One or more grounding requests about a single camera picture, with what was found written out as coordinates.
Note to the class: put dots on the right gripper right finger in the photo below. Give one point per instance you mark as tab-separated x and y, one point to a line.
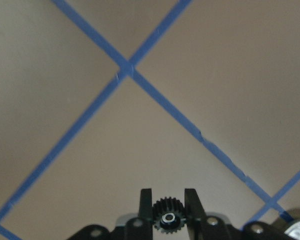
201	226

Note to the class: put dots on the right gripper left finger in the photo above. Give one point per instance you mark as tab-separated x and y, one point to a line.
140	227

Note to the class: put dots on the black bearing gear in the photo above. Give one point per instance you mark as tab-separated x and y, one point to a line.
168	215

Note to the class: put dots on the ribbed metal tray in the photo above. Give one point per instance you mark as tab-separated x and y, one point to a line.
289	223

